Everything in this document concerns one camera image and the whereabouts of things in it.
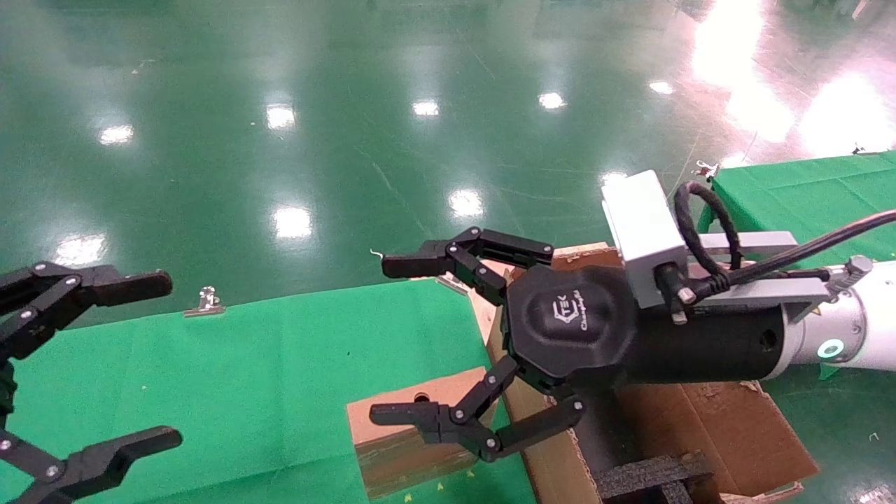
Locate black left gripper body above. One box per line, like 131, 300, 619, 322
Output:
0, 360, 16, 428

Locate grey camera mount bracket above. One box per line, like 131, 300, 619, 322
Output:
689, 231, 876, 324

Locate large green table cloth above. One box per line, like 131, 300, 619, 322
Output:
0, 279, 540, 504

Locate large open cardboard carton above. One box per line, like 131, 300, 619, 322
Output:
465, 241, 820, 504

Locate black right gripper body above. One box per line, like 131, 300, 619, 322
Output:
504, 265, 786, 394

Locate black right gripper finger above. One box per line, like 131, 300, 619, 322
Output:
369, 355, 585, 463
381, 226, 555, 307

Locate small brown cardboard box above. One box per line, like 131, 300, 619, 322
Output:
346, 366, 505, 499

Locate black foam strip insert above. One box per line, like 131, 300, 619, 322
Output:
594, 451, 715, 504

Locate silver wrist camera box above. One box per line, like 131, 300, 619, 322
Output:
601, 170, 690, 310

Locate green cloth with hanging corner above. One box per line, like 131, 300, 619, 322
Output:
696, 150, 896, 382

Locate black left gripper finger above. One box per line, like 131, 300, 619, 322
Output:
0, 262, 174, 361
0, 426, 183, 504

